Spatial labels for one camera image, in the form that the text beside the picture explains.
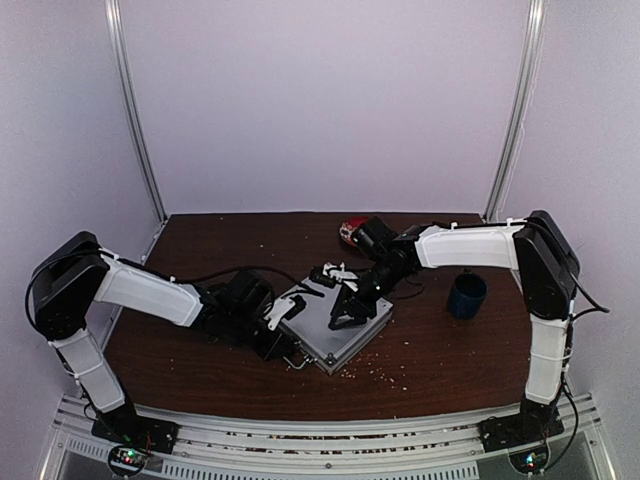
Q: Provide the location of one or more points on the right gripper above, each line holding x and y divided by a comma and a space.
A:
353, 306

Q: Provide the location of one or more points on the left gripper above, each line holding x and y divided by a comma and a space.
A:
270, 350

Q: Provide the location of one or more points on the aluminium poker case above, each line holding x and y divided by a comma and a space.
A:
330, 350

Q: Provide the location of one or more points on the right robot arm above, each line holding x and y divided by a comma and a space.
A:
426, 362

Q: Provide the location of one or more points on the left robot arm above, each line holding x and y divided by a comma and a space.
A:
81, 274

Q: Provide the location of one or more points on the red decorated plate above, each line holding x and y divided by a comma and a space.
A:
349, 226

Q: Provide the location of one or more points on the dark blue mug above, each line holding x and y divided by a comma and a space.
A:
467, 295

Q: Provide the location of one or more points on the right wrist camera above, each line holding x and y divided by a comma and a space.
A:
330, 275

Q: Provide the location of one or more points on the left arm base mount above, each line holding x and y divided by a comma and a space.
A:
133, 452

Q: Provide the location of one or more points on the front aluminium rail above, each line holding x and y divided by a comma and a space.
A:
433, 447

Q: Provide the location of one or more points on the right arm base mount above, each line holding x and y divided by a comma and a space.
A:
524, 438

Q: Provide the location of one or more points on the right aluminium frame post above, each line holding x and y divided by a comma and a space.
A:
524, 90

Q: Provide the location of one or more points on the aluminium frame post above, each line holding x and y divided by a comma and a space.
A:
524, 90
118, 41

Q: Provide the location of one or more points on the left aluminium frame post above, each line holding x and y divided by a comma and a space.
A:
118, 41

